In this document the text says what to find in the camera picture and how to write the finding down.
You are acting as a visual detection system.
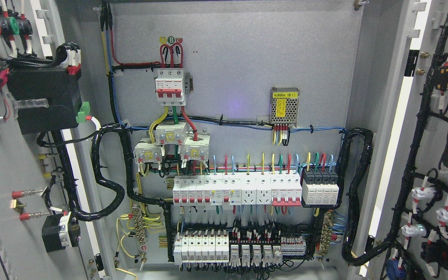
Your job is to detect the red three-pole main breaker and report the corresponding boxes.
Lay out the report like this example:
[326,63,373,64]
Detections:
[155,68,193,106]

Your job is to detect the white socket and breaker row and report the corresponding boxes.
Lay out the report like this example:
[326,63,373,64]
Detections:
[172,172,302,210]

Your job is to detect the metal mesh power supply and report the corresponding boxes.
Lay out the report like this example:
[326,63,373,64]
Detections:
[269,87,300,126]

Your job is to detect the black surge protector module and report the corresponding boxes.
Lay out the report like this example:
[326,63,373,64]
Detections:
[301,169,339,209]

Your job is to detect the grey cabinet door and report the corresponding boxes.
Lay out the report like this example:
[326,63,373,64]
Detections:
[368,0,448,280]
[0,0,112,280]

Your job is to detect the white lower breaker row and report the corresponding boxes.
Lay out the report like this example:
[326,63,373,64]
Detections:
[173,228,231,266]

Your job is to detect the black digital power meter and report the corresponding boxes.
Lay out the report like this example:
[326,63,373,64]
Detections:
[7,66,82,135]

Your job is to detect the black wire loom left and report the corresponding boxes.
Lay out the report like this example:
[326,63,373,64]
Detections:
[37,122,174,261]

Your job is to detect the brass ground terminal bar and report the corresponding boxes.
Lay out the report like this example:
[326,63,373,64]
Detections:
[318,210,334,256]

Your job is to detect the lower relay terminal row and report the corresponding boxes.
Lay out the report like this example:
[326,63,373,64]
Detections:
[229,223,306,271]

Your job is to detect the white current transformers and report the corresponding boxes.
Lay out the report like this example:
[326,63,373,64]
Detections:
[133,122,210,164]

